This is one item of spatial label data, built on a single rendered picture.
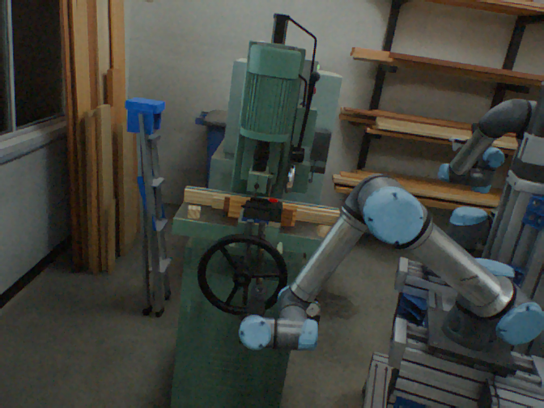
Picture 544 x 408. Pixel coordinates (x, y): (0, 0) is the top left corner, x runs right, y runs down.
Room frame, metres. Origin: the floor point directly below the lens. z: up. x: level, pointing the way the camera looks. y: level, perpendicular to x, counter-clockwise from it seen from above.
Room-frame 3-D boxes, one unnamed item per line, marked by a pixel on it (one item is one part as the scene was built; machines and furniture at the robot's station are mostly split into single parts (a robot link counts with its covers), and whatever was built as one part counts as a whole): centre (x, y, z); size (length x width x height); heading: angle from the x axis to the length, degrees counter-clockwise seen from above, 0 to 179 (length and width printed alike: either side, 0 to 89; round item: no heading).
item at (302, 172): (1.83, -0.09, 1.02); 0.09 x 0.07 x 0.12; 91
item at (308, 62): (1.96, -0.07, 1.40); 0.10 x 0.06 x 0.16; 1
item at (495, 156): (1.89, -0.86, 1.21); 0.11 x 0.08 x 0.09; 0
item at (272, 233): (1.44, 0.03, 0.92); 0.15 x 0.13 x 0.09; 91
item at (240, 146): (1.93, 0.08, 1.16); 0.22 x 0.22 x 0.72; 1
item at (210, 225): (1.53, 0.03, 0.87); 0.61 x 0.30 x 0.06; 91
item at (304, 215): (1.64, -0.06, 0.92); 0.56 x 0.02 x 0.04; 91
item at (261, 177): (1.66, 0.06, 1.03); 0.14 x 0.07 x 0.09; 1
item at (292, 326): (0.99, -0.11, 0.84); 0.11 x 0.11 x 0.08; 4
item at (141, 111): (2.29, 0.65, 0.58); 0.27 x 0.25 x 1.16; 91
